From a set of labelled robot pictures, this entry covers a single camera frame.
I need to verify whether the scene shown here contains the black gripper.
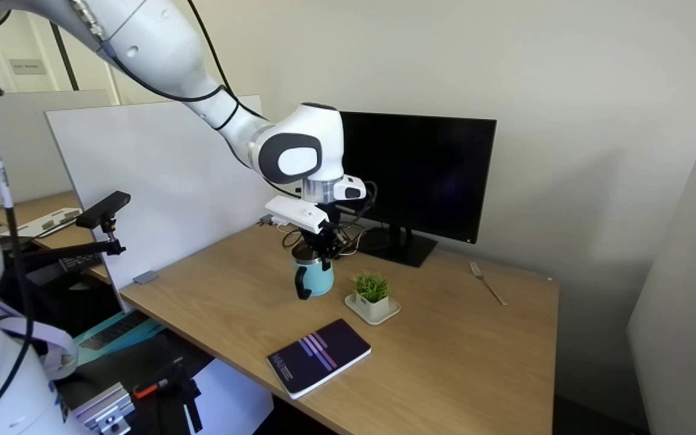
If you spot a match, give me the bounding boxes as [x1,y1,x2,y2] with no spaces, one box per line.
[295,220,343,270]

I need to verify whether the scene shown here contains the light blue cup black handle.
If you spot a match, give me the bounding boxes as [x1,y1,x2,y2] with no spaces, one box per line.
[293,255,339,302]

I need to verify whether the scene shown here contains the dark purple striped book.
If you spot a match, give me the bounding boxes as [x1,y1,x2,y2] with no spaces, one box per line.
[266,317,374,401]

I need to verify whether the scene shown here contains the small green plant white pot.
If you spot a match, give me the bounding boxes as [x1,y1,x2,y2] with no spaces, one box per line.
[343,272,403,328]

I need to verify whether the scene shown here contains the black computer monitor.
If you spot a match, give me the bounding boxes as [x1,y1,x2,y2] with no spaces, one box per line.
[335,109,498,270]

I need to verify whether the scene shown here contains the metal spoon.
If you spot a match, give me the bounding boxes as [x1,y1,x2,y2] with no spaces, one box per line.
[467,258,507,308]

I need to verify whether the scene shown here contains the white board panel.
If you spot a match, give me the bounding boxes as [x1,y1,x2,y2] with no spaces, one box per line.
[43,97,281,291]

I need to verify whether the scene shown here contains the black clamp orange trigger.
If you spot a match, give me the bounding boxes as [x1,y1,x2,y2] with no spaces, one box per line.
[130,364,208,435]

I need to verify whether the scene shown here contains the white keyboard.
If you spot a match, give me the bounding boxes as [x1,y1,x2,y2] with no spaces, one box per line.
[0,204,85,242]

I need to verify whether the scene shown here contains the grey partition panel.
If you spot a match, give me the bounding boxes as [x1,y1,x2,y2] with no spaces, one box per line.
[626,104,696,435]

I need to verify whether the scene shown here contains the black desk cables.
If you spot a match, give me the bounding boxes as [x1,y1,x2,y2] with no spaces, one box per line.
[281,218,364,261]

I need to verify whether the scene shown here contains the teal strap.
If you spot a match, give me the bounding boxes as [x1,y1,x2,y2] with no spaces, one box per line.
[69,311,167,368]

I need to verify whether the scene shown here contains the black camera on stand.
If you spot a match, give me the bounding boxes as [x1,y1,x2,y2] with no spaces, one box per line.
[8,189,135,276]

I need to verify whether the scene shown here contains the silver aluminium bracket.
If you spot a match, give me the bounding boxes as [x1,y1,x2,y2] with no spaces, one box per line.
[67,381,137,435]

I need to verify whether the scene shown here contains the white lilac fabric strap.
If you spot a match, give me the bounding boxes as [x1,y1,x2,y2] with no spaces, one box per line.
[0,295,83,381]

